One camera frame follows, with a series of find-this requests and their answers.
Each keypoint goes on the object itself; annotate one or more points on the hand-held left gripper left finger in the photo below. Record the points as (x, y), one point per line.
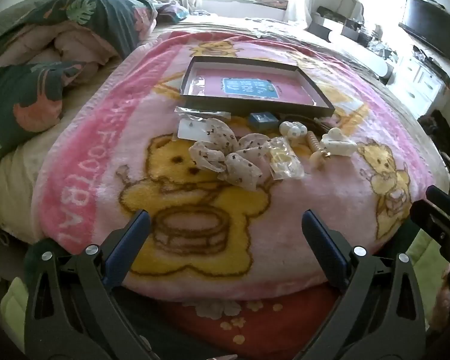
(129, 240)

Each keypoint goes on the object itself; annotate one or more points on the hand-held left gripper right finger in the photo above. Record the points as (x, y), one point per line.
(324, 247)

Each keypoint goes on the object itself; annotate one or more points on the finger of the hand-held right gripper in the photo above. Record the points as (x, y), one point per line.
(438, 228)
(444, 202)

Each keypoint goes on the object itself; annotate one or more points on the clear bag with yellow item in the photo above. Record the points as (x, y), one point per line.
(285, 159)

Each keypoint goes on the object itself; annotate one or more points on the white bow claw clip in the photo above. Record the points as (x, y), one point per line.
(337, 144)

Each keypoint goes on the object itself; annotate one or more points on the dotted sheer fabric bow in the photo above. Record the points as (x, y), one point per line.
(210, 153)

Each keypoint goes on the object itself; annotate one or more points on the white bear hair clip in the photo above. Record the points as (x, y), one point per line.
(292, 131)

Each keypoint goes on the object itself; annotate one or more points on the clear bag with white card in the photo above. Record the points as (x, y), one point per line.
(193, 129)

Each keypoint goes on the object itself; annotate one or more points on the dark box with pink interior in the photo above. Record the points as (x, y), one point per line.
(247, 73)

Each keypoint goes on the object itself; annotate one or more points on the lime green cloth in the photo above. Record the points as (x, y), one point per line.
(13, 307)
(427, 251)

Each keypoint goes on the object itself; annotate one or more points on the pink bear printed blanket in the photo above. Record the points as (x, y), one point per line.
(303, 202)

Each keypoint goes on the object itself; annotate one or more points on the dark cloth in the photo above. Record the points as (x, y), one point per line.
(442, 127)

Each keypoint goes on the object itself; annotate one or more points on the beige spiral hair clip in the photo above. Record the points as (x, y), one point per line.
(315, 146)

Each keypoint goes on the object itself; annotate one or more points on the person's red floral clothing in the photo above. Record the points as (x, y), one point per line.
(247, 330)

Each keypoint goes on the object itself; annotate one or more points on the dark headband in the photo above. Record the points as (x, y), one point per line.
(313, 122)

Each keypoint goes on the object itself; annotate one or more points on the white drawer dresser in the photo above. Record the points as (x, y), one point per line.
(416, 78)

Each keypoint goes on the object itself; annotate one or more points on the small blue box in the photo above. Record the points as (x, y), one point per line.
(262, 122)

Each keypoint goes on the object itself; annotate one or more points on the white vanity table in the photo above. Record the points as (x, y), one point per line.
(360, 50)

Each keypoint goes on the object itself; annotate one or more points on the black flat television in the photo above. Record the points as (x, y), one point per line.
(431, 26)

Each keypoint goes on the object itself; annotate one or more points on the row of cosmetics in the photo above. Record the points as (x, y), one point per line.
(360, 30)

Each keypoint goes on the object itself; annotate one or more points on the vanity mirror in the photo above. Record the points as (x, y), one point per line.
(350, 7)

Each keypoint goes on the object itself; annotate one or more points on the dark floral quilt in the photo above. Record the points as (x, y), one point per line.
(97, 15)

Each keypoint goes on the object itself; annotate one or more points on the bed with beige sheet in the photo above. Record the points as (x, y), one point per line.
(210, 26)

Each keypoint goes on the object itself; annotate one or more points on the purple teal pillow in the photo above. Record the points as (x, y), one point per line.
(172, 11)

